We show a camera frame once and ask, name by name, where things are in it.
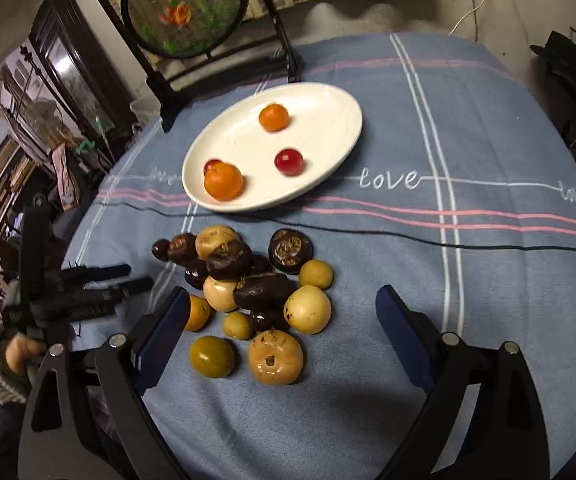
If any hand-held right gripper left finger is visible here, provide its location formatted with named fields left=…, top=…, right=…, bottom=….
left=18, top=286, right=192, bottom=480

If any olive-brown persimmon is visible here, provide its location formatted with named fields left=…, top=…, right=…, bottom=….
left=189, top=336, right=237, bottom=379

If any white wall cable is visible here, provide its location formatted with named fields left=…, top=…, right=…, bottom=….
left=449, top=0, right=491, bottom=36

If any large mandarin orange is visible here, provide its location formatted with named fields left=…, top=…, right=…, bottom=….
left=204, top=162, right=245, bottom=202

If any dark wooden cabinet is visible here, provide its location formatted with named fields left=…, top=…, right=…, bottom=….
left=28, top=0, right=138, bottom=151

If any person's left hand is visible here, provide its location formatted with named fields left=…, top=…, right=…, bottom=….
left=0, top=332, right=48, bottom=376

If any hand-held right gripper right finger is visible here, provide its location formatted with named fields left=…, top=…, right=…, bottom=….
left=375, top=284, right=551, bottom=480

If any dark wrinkled passion fruit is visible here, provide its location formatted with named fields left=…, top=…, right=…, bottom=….
left=168, top=233, right=199, bottom=264
left=268, top=228, right=315, bottom=275
left=233, top=272, right=297, bottom=311
left=206, top=240, right=253, bottom=281

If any white oval plate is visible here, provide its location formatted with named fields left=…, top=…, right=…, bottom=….
left=182, top=81, right=363, bottom=212

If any blue striped tablecloth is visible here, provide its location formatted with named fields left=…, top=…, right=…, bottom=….
left=62, top=34, right=576, bottom=480

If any black cable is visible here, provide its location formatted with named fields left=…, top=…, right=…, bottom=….
left=95, top=200, right=576, bottom=253

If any black hat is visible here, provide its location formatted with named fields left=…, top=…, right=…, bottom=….
left=530, top=30, right=576, bottom=86

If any orange-yellow persimmon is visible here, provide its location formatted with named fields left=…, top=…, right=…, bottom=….
left=184, top=295, right=212, bottom=332

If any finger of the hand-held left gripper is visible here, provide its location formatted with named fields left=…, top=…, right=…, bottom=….
left=60, top=263, right=132, bottom=283
left=85, top=276, right=155, bottom=301

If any small yellow-green lime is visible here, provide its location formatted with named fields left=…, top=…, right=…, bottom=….
left=299, top=259, right=334, bottom=290
left=222, top=311, right=255, bottom=341

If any small mandarin orange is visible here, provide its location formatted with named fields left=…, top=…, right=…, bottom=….
left=259, top=103, right=289, bottom=133

